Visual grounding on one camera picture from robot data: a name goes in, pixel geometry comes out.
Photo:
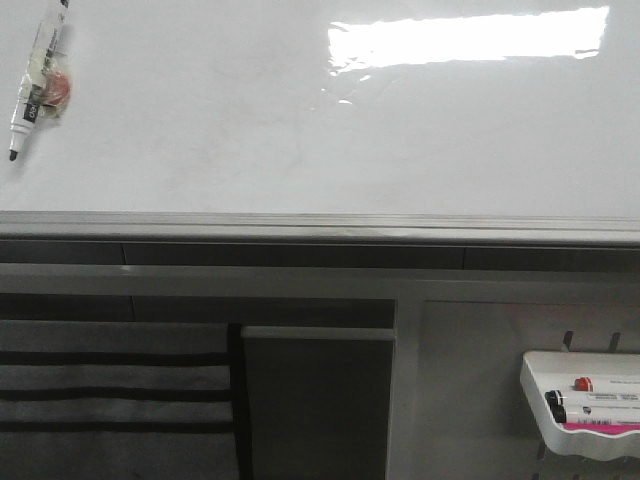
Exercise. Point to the black whiteboard marker with tape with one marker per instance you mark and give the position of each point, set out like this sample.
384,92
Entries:
31,95

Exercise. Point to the dark grey panel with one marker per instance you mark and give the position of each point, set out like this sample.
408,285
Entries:
319,403

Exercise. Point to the upper black capped marker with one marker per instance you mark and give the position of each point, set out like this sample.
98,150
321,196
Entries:
583,398

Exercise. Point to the black capped marker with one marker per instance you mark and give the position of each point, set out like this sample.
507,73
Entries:
597,415
583,398

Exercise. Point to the grey black striped fabric organizer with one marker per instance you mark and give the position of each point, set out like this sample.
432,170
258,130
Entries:
122,401

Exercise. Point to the lower black capped marker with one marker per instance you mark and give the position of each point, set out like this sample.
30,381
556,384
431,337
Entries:
597,415

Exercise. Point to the red capped marker in tray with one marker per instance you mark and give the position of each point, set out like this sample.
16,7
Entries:
611,384

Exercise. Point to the white plastic marker tray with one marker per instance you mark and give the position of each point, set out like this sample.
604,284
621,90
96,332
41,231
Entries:
543,371

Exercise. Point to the pink eraser in tray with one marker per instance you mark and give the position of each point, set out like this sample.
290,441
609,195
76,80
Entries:
607,429

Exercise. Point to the white whiteboard with grey frame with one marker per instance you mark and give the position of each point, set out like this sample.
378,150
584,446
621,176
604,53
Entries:
478,121

